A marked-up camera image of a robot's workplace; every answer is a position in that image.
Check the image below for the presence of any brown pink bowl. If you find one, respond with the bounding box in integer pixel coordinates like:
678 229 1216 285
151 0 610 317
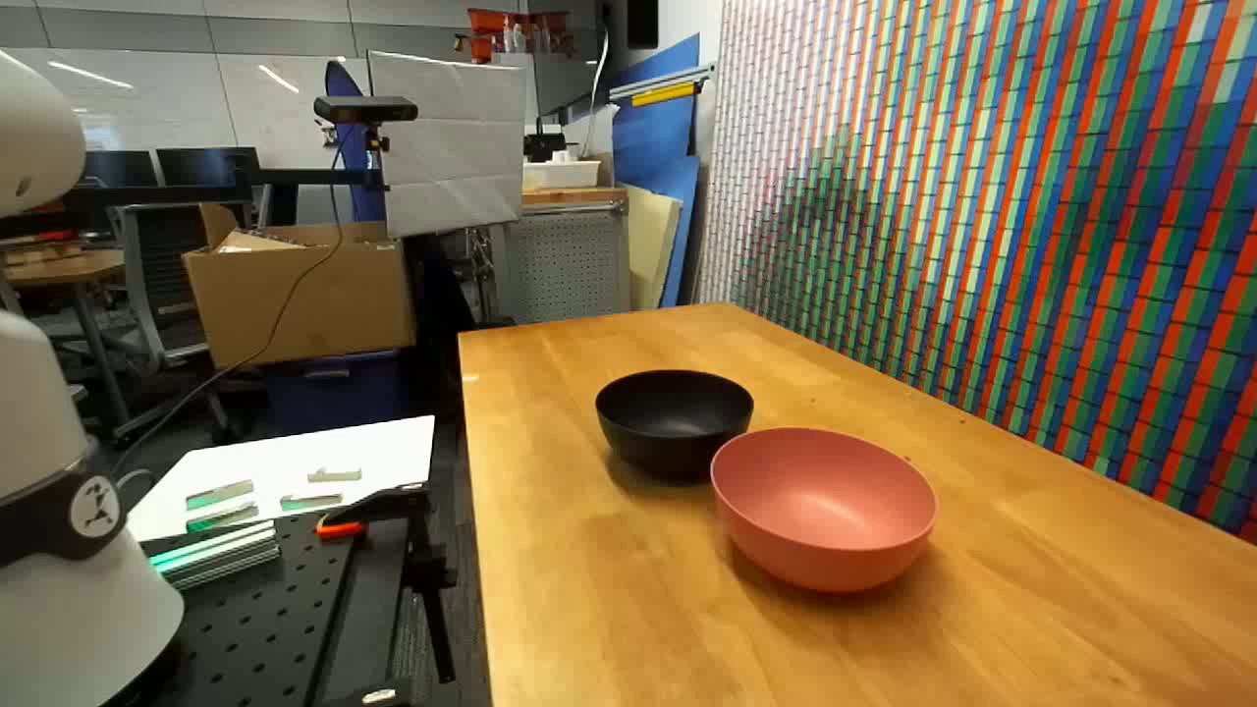
708 425 938 597

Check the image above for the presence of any black bowl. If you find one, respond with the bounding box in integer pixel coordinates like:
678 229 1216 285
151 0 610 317
594 367 758 484

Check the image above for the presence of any grey cabinet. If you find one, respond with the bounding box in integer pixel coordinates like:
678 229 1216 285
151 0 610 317
498 209 634 325

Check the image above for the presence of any beige board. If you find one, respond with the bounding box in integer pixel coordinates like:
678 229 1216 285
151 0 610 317
622 181 689 313

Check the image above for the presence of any small white box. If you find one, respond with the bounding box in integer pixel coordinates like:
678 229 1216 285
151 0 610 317
519 152 610 195

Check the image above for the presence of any white foam board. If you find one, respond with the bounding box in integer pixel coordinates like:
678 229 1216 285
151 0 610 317
367 46 532 242

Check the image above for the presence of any blue storage bin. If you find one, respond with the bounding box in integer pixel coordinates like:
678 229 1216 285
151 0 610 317
259 351 410 437

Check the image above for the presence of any cardboard box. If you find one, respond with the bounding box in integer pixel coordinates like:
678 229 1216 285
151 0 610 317
179 219 419 372

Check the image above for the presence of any red shelf item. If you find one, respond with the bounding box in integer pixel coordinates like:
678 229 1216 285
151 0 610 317
465 5 577 65

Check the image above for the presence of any white paper sheet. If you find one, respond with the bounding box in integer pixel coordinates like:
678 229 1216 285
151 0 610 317
126 412 441 546

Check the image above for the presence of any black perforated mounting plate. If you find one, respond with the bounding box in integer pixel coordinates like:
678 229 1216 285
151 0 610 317
123 515 435 707

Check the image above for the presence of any black computer monitor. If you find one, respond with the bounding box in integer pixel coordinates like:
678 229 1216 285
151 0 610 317
77 147 164 195
153 141 265 195

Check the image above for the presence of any grey office chair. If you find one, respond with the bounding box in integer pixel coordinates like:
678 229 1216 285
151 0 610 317
107 195 230 437

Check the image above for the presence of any round wooden table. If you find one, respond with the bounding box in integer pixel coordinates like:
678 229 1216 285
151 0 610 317
0 242 130 293

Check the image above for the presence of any orange clamp handle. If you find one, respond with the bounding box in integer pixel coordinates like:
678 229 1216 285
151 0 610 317
312 515 373 546

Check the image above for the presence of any black camera cable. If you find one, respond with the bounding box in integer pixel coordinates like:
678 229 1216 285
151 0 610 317
111 122 352 467

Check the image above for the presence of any black stereo camera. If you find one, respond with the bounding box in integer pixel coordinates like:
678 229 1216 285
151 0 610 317
312 92 419 131

